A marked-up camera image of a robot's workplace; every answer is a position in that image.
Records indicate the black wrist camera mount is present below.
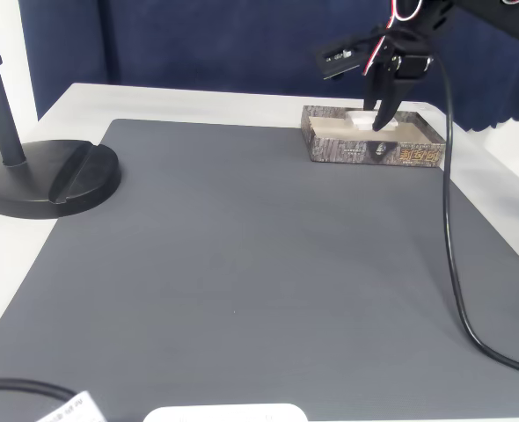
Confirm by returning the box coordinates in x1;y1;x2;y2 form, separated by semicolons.
314;33;376;84

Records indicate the thin black desk cable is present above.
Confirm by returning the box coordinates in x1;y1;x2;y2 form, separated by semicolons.
0;378;78;404

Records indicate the red white black servo wire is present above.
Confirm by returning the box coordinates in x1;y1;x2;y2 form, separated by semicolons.
390;0;424;22
362;35;396;79

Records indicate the patterned open cardboard box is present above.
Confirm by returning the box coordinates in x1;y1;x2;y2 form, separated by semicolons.
300;104;447;170

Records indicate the white rectangular block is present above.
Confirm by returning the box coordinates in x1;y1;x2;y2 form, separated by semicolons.
346;109;402;134

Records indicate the white rounded electronic device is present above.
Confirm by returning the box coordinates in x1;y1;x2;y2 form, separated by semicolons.
142;402;310;422

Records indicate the dark blue curtain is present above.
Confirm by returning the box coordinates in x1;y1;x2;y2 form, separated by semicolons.
18;0;519;134

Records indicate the grey rubber mat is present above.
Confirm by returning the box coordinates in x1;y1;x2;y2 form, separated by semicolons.
0;118;519;422

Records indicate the thick black camera cable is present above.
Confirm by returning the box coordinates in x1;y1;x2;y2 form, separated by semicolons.
428;47;519;380

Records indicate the white printed paper label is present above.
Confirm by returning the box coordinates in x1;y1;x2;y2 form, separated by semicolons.
36;390;107;422

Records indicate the black round-base stand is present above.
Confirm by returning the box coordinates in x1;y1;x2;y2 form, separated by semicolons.
0;0;123;220

